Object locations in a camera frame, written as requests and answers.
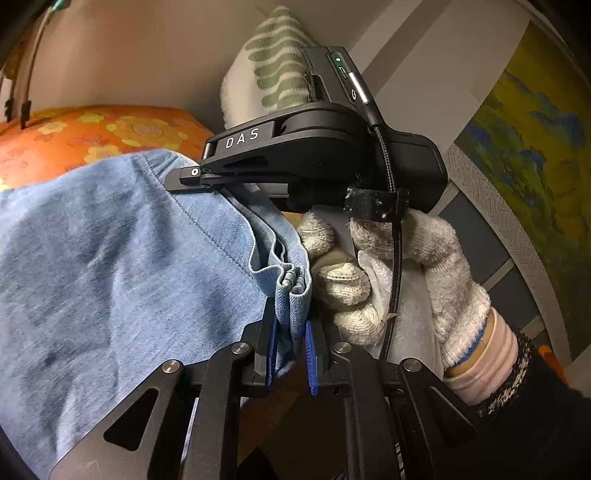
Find person's right hand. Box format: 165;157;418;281
295;208;493;377

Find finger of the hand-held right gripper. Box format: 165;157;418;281
164;166;291;214

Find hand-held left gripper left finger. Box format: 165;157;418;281
48;299;280;480

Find colourful landscape painting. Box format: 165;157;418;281
441;22;591;363

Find black braided cable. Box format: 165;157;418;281
344;69;408;361

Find blue denim pants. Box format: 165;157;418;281
0;150;314;480

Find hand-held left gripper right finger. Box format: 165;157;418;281
305;318;490;480

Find pale light stand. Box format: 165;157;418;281
0;0;71;131

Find person's right forearm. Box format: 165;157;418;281
441;308;591;480

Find orange floral blanket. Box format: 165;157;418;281
0;105;213;192

